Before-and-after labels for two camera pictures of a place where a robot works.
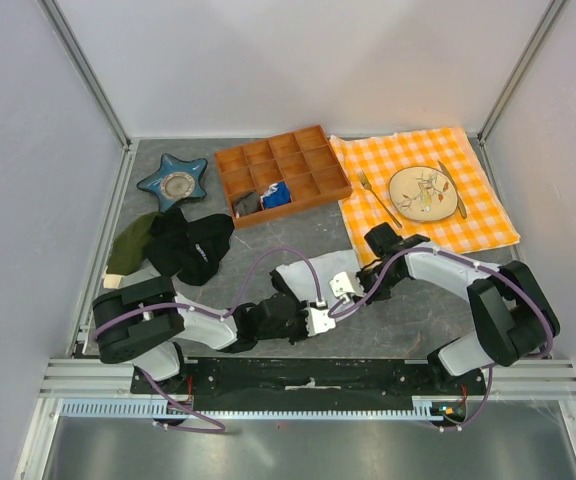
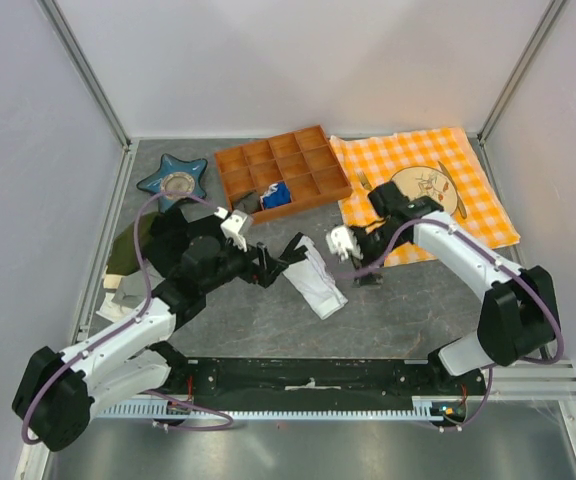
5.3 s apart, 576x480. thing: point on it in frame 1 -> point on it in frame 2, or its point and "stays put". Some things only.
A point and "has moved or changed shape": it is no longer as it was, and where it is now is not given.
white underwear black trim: (299, 278) has moved or changed shape
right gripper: (365, 290) -> (366, 260)
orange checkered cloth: (366, 164) stays put
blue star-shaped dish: (174, 181) stays put
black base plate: (305, 384) stays put
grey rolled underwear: (247, 203) stays put
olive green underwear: (130, 245) stays put
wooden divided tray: (273, 178) stays put
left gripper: (303, 335) -> (255, 273)
